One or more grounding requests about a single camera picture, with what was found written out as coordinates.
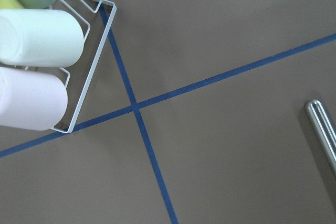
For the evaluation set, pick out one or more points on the metal muddler with black tip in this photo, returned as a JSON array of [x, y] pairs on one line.
[[323, 128]]

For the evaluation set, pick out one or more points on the white wire cup rack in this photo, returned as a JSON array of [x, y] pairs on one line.
[[95, 18]]

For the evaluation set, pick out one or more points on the yellow cup in rack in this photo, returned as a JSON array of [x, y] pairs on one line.
[[11, 4]]

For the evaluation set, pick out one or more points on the white cup in rack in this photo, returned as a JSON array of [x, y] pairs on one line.
[[40, 38]]

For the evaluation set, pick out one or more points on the pink cup in rack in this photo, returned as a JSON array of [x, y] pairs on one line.
[[31, 100]]

